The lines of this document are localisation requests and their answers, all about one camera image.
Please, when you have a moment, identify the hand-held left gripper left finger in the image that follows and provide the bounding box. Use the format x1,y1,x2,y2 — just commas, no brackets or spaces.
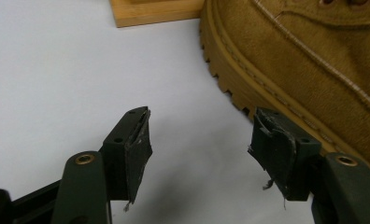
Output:
98,105,154,205

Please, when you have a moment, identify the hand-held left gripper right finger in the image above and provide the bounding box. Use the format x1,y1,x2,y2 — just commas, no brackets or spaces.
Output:
247,106,323,202

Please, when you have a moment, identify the tan suede boot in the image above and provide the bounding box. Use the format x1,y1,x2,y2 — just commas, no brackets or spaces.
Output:
199,0,370,183

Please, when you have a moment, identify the wooden shoe rack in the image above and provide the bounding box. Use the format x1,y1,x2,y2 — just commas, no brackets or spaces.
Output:
108,0,206,29

